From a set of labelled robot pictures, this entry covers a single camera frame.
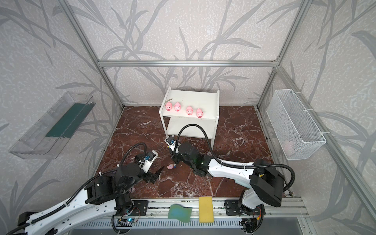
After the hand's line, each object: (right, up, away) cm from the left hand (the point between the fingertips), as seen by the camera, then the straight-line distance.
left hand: (159, 157), depth 71 cm
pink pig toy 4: (+20, +22, -2) cm, 30 cm away
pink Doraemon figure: (+3, -9, +15) cm, 18 cm away
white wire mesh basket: (+62, +12, -9) cm, 63 cm away
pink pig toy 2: (+9, +25, +1) cm, 27 cm away
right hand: (+5, +7, +6) cm, 11 cm away
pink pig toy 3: (+15, +23, -1) cm, 28 cm away
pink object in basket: (+65, +5, +2) cm, 66 cm away
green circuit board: (-14, -30, -1) cm, 34 cm away
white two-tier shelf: (+11, +25, +3) cm, 28 cm away
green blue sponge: (+10, -27, +1) cm, 29 cm away
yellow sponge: (+23, -27, 0) cm, 36 cm away
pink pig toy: (+4, +25, +1) cm, 26 cm away
